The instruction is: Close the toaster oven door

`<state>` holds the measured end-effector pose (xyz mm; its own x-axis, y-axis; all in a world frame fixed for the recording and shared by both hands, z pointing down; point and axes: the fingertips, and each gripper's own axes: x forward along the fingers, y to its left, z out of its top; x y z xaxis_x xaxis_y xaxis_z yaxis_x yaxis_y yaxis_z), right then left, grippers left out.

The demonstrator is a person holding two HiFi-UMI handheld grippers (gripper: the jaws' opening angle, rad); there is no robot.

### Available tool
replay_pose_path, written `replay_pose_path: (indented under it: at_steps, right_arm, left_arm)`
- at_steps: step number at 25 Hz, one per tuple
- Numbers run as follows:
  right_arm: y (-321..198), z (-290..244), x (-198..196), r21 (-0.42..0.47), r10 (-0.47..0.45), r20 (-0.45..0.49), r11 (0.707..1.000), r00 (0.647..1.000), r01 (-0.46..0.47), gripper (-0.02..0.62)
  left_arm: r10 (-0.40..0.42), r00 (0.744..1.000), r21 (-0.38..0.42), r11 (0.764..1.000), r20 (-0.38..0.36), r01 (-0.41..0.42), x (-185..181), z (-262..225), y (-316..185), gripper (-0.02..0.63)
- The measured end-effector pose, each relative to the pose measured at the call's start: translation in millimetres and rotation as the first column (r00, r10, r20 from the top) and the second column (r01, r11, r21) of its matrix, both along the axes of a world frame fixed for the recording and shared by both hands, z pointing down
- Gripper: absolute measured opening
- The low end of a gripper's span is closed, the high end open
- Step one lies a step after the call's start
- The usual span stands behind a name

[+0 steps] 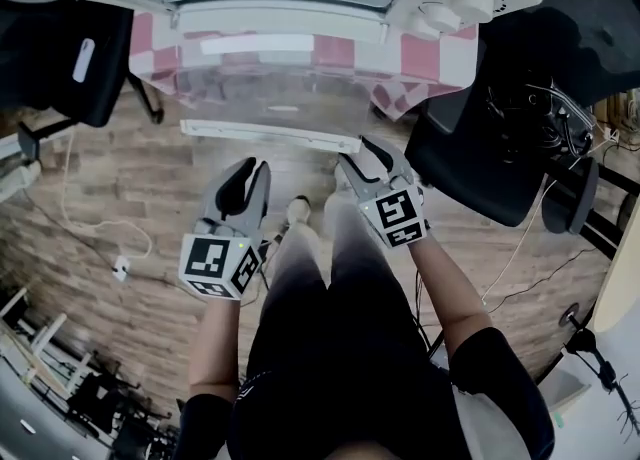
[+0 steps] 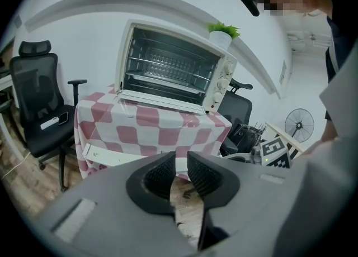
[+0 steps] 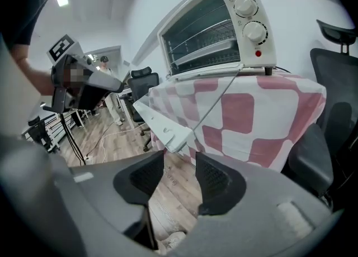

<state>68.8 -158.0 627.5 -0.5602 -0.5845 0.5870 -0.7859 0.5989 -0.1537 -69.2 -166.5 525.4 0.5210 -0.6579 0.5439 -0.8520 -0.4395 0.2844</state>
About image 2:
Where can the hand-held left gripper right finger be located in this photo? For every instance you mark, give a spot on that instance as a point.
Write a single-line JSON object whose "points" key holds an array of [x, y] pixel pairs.
{"points": [[216, 186]]}

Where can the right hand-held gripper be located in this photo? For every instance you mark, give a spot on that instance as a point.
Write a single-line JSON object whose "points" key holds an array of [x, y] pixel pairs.
{"points": [[275, 154]]}

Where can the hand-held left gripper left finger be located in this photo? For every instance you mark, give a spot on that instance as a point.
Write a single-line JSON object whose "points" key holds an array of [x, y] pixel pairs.
{"points": [[152, 191]]}

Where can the person's right forearm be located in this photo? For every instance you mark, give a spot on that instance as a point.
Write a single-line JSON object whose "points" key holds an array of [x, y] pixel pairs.
{"points": [[330, 130]]}

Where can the white toaster oven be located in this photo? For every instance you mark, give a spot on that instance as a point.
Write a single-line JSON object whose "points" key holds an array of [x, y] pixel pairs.
{"points": [[221, 82]]}

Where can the black floor fan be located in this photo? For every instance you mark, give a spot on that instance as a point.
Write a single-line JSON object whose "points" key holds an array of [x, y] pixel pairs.
{"points": [[299, 125]]}

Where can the pink checkered tablecloth table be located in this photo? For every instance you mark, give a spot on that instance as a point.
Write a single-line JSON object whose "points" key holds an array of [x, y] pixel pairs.
{"points": [[134, 134]]}

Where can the black mesh office chair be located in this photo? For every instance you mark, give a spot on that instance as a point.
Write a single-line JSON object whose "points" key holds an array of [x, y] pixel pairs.
{"points": [[36, 88], [237, 105]]}

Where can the black smartphone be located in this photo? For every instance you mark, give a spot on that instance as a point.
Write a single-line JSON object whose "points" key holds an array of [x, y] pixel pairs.
{"points": [[63, 118]]}

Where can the person's black shirt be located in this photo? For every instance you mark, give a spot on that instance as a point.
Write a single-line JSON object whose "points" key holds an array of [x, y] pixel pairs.
{"points": [[337, 49]]}

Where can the white slim device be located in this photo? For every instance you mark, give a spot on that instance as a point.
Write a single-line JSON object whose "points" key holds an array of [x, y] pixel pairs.
{"points": [[50, 123]]}

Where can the green plant in white pot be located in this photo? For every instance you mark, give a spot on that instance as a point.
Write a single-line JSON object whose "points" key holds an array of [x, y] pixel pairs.
{"points": [[222, 36]]}

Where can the white table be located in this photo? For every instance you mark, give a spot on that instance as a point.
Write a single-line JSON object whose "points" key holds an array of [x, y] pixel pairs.
{"points": [[7, 116]]}

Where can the wall poster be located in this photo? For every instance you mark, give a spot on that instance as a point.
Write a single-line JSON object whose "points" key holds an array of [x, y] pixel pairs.
{"points": [[283, 72]]}

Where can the white wall box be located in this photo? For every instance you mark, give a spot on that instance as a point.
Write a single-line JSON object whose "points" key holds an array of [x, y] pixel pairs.
{"points": [[18, 21]]}

